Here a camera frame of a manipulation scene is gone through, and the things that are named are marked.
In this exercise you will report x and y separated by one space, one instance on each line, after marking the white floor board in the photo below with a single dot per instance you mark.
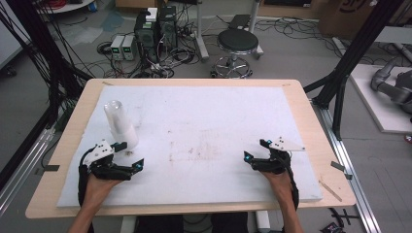
372 103

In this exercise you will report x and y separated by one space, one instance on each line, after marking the grey tape strip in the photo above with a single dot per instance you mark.
338 166
51 168

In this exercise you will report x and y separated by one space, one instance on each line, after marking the light wooden table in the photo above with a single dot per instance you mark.
327 129

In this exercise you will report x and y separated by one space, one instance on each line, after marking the clear plastic bottle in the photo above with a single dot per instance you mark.
121 124

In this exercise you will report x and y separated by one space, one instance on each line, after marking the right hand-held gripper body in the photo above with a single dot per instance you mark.
275 161

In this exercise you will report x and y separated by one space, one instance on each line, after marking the person's right hand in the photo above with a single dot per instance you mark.
279 186

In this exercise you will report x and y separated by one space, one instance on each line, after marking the thin wooden stick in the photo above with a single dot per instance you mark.
330 191

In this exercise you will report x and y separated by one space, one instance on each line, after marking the black computer tower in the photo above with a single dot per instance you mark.
145 35
168 27

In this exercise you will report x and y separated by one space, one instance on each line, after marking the black round stool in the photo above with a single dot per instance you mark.
237 40

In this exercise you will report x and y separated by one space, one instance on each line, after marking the person's leg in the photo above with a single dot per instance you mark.
229 223
158 224

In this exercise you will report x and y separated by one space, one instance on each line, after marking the grey bench power supply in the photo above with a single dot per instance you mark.
116 47
129 47

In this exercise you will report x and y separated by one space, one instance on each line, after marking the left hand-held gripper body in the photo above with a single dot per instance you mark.
102 154

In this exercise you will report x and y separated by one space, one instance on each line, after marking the white foam mat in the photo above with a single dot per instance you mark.
200 129

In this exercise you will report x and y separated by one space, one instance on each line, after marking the person's left hand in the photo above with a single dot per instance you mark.
98 191

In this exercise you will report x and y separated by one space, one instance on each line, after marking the brown cardboard box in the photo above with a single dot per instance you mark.
350 16

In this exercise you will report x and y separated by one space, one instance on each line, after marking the aluminium rail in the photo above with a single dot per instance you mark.
350 168
26 161

